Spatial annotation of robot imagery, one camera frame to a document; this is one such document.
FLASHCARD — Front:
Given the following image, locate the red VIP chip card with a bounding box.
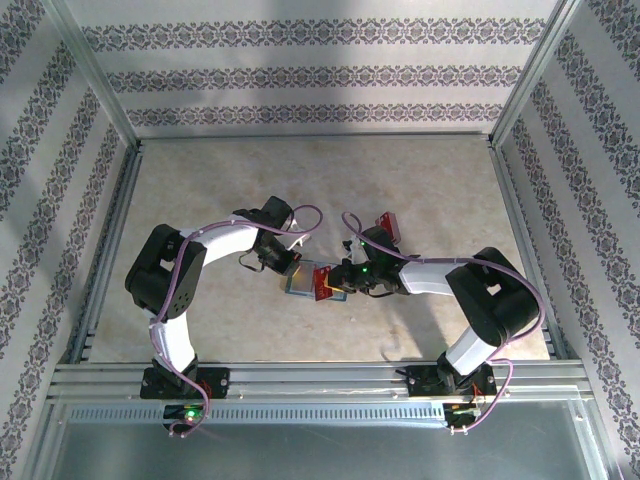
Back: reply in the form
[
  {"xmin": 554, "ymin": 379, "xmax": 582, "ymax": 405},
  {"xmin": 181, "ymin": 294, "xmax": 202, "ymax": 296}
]
[{"xmin": 312, "ymin": 266, "xmax": 335, "ymax": 304}]

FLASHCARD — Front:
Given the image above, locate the teal card holder wallet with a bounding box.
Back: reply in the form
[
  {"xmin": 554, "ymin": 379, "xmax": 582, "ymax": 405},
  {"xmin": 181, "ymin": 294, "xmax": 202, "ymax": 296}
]
[{"xmin": 283, "ymin": 259, "xmax": 349, "ymax": 304}]

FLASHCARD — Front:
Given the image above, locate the clear acrylic card stand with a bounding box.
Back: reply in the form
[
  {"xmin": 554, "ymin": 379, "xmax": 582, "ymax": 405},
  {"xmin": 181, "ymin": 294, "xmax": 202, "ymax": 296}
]
[{"xmin": 374, "ymin": 211, "xmax": 403, "ymax": 247}]

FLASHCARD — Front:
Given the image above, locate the grey metal panel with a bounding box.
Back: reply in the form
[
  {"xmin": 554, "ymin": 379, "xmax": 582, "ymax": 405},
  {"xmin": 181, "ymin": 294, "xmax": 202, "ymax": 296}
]
[{"xmin": 27, "ymin": 399, "xmax": 626, "ymax": 480}]

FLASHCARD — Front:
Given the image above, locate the aluminium cross rail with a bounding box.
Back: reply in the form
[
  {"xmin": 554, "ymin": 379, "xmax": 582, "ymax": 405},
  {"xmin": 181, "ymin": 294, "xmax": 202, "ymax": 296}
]
[{"xmin": 134, "ymin": 130, "xmax": 496, "ymax": 146}]

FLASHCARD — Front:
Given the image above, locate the aluminium mounting rail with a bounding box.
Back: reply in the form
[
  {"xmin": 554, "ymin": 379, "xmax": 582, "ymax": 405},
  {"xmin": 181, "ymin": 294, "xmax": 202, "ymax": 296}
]
[{"xmin": 47, "ymin": 360, "xmax": 594, "ymax": 401}]

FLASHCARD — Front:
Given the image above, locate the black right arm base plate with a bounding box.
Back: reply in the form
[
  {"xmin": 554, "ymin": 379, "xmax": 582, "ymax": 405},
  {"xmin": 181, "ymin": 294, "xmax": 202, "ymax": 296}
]
[{"xmin": 405, "ymin": 364, "xmax": 497, "ymax": 401}]

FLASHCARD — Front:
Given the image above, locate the slotted grey cable duct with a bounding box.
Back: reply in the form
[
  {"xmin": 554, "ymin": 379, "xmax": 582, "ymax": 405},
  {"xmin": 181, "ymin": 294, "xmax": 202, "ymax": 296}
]
[{"xmin": 64, "ymin": 403, "xmax": 451, "ymax": 426}]

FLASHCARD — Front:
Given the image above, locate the aluminium side rail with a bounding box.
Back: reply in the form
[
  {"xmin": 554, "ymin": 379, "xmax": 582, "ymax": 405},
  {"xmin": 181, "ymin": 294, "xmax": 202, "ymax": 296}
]
[
  {"xmin": 69, "ymin": 142, "xmax": 147, "ymax": 365},
  {"xmin": 485, "ymin": 142, "xmax": 574, "ymax": 365}
]

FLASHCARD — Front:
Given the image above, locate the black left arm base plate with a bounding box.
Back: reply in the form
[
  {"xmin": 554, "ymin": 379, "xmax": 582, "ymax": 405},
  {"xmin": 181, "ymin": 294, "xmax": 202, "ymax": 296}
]
[{"xmin": 139, "ymin": 366, "xmax": 232, "ymax": 401}]

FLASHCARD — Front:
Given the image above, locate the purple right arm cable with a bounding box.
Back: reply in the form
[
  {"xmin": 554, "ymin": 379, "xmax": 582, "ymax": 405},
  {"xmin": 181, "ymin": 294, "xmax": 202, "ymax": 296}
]
[{"xmin": 341, "ymin": 212, "xmax": 547, "ymax": 436}]

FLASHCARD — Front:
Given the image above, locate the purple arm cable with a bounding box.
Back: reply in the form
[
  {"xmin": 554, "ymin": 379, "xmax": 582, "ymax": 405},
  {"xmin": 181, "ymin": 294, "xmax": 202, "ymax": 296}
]
[
  {"xmin": 148, "ymin": 204, "xmax": 325, "ymax": 440},
  {"xmin": 341, "ymin": 212, "xmax": 547, "ymax": 436}
]

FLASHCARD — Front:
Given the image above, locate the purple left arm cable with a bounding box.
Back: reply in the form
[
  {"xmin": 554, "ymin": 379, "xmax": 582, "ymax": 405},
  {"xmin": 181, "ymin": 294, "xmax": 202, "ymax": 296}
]
[{"xmin": 148, "ymin": 204, "xmax": 325, "ymax": 440}]

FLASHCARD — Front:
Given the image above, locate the aluminium frame post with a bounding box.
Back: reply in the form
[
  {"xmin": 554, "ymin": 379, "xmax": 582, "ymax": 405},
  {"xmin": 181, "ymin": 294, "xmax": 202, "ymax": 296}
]
[
  {"xmin": 47, "ymin": 0, "xmax": 144, "ymax": 149},
  {"xmin": 489, "ymin": 0, "xmax": 586, "ymax": 149}
]

